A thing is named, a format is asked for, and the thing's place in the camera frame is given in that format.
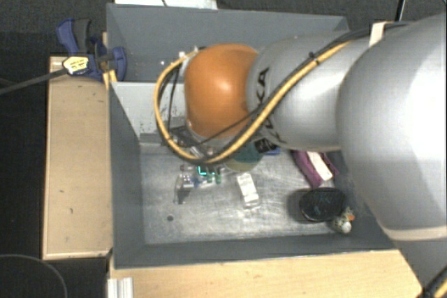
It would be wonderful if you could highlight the grey metal bin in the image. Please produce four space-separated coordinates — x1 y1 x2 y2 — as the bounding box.
105 2 406 269

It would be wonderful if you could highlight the teal round cup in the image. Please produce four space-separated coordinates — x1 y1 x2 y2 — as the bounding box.
224 142 265 172

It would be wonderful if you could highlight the clear plastic bottle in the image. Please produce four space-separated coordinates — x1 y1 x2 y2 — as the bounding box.
235 172 263 210

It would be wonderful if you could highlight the pale wood flat board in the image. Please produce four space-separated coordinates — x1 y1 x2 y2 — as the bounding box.
41 55 115 261

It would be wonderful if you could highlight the purple and white packet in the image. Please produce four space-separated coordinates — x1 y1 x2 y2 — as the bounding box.
291 149 340 190

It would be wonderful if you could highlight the black oval case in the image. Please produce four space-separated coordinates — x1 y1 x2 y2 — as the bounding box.
298 186 347 223

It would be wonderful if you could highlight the white toy duck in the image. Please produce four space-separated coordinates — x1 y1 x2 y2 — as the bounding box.
329 207 357 235

